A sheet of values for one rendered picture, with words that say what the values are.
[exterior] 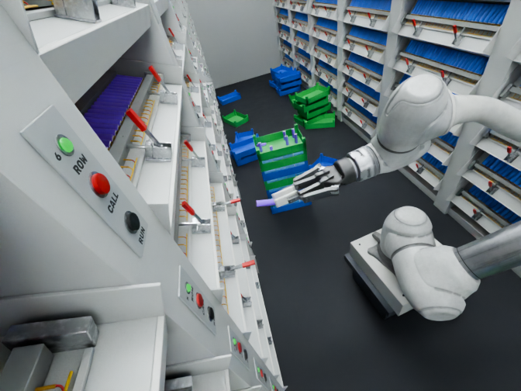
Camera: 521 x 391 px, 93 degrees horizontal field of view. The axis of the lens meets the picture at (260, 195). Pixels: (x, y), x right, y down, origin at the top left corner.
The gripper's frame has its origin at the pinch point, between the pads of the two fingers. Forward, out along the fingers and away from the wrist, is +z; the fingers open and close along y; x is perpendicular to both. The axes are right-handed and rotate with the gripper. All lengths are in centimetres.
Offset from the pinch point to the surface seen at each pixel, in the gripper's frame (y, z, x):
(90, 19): 13, 14, -51
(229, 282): 14.7, 22.9, 7.3
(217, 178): -30.3, 21.3, 5.2
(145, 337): 41, 17, -31
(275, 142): -89, -11, 38
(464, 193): -27, -93, 77
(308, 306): -3, 10, 84
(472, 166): -28, -95, 59
